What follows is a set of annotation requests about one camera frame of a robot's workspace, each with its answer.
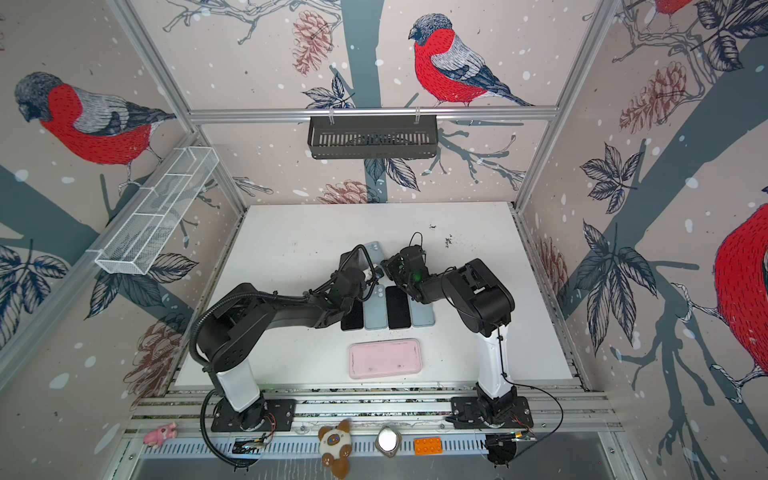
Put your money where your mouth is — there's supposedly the white wire wall basket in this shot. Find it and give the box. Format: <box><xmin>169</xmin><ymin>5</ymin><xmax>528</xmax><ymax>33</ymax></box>
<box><xmin>95</xmin><ymin>146</ymin><xmax>219</xmax><ymax>275</ymax></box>

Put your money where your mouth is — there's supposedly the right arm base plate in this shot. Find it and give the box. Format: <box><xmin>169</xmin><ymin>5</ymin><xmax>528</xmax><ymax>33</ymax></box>
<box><xmin>445</xmin><ymin>396</ymin><xmax>534</xmax><ymax>430</ymax></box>

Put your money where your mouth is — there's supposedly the brown white plush toy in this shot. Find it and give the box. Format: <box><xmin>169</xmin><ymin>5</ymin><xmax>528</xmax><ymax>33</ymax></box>
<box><xmin>318</xmin><ymin>419</ymin><xmax>353</xmax><ymax>479</ymax></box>

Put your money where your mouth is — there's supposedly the pink pig toy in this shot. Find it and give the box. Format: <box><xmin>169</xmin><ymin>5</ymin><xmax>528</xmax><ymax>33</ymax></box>
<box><xmin>143</xmin><ymin>422</ymin><xmax>178</xmax><ymax>449</ymax></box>

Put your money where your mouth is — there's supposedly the pink phone case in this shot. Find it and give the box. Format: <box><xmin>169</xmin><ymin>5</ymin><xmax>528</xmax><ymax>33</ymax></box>
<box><xmin>348</xmin><ymin>338</ymin><xmax>423</xmax><ymax>380</ymax></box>

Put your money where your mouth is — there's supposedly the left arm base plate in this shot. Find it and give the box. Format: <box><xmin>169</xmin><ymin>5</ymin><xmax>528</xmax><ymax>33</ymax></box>
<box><xmin>211</xmin><ymin>399</ymin><xmax>296</xmax><ymax>433</ymax></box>

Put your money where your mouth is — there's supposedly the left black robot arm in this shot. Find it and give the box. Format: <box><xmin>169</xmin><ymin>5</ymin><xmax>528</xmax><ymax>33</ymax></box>
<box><xmin>188</xmin><ymin>267</ymin><xmax>379</xmax><ymax>469</ymax></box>

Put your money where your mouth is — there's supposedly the blue phone black screen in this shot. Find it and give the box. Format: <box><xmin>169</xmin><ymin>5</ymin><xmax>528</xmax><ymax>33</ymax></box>
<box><xmin>341</xmin><ymin>301</ymin><xmax>364</xmax><ymax>331</ymax></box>

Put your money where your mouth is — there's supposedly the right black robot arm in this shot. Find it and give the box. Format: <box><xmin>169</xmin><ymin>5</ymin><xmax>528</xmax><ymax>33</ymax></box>
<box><xmin>381</xmin><ymin>245</ymin><xmax>534</xmax><ymax>431</ymax></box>

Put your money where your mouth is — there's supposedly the orange block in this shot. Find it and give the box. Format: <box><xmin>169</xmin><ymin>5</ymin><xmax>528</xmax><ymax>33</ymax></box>
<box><xmin>413</xmin><ymin>437</ymin><xmax>443</xmax><ymax>456</ymax></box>

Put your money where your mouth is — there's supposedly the light blue phone case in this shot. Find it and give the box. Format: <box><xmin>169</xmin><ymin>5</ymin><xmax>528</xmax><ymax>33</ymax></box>
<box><xmin>360</xmin><ymin>241</ymin><xmax>385</xmax><ymax>268</ymax></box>
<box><xmin>408</xmin><ymin>300</ymin><xmax>435</xmax><ymax>328</ymax></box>
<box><xmin>363</xmin><ymin>285</ymin><xmax>388</xmax><ymax>330</ymax></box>

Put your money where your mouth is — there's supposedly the black wire wall basket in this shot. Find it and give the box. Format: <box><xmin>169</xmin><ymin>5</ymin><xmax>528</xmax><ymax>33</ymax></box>
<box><xmin>307</xmin><ymin>115</ymin><xmax>438</xmax><ymax>160</ymax></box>

